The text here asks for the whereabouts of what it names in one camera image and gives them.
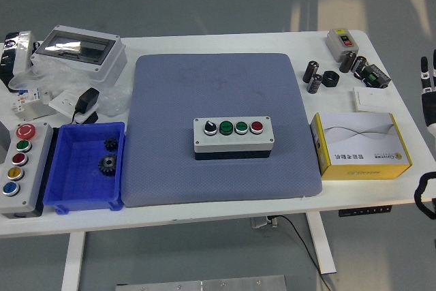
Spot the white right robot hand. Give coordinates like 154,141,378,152
420,48,436,132

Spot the grey four-control button box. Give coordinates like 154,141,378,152
193,116,275,162

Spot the grey five-button control box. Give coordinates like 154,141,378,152
0,121,55,219

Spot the black green-faced module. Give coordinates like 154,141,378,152
354,63,392,89

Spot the yellow and white carton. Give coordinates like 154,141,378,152
309,112,412,181

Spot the black hex nut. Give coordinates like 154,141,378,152
322,70,341,87

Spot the black table control panel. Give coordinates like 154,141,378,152
339,205,392,217

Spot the white table leg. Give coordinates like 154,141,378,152
61,232,86,291
305,212,337,275

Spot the blue-grey table mat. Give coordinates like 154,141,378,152
121,52,324,208

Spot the small black bevel gear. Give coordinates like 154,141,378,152
103,136,120,152

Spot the large black bevel gear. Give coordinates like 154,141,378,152
97,153,119,178

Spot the black power adapter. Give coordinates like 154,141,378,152
70,87,101,125

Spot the blue plastic bin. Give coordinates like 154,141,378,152
43,121,126,215

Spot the clear plastic bag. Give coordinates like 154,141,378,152
8,55,132,118

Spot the white circuit breaker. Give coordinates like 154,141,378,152
9,87,44,114

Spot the white wrapped electrical device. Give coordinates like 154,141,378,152
0,30,40,93

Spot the white wall switch plate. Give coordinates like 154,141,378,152
352,86,389,113

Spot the grey red-black switch box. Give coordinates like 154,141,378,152
325,28,358,63

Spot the thin black cable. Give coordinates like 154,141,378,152
270,215,338,291

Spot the grey under-table bracket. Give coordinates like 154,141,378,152
251,215,279,230

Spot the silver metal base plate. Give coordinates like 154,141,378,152
114,274,289,291

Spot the grey enclosure with clear lid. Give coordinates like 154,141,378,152
30,25,127,84

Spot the white wall socket plate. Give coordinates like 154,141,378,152
48,90,99,125

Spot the silver metal bracket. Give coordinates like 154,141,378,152
20,91,57,123

